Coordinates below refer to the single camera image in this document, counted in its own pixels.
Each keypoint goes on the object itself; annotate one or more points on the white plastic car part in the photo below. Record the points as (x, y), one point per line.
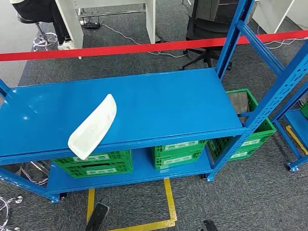
(93, 127)

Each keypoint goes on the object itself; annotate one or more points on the blue metal shelf rack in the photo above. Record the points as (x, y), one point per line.
(144, 105)
(298, 127)

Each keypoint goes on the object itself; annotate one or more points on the red barrier belt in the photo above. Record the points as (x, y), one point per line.
(120, 49)

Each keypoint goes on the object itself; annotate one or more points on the white office desk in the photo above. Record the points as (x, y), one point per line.
(272, 12)
(150, 19)

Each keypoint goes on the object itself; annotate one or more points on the black office chair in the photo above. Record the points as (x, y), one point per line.
(207, 25)

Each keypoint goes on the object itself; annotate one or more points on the black router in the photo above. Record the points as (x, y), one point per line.
(91, 24)

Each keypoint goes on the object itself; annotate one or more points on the black robot left foot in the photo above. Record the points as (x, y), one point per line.
(97, 218)

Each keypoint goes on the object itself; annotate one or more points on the chrome base stool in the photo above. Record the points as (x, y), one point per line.
(44, 38)

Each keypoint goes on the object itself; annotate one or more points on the chrome barrier stanchion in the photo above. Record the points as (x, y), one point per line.
(33, 172)

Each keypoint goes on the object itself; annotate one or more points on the seated person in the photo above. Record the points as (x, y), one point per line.
(35, 9)

